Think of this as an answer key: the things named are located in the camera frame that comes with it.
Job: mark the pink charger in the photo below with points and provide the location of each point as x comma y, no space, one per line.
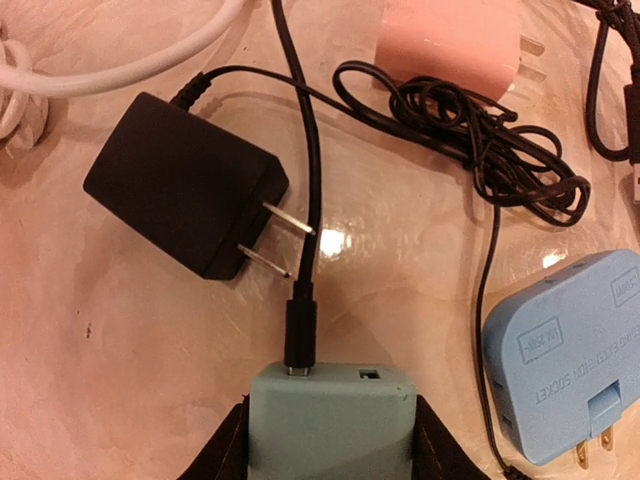
476,44

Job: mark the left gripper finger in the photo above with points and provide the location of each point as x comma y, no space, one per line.
226,454

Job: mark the teal USB charger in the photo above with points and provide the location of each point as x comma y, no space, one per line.
341,421

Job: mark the blue rounded charger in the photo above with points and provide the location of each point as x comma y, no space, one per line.
562,355

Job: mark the black charger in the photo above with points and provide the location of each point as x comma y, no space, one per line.
197,192

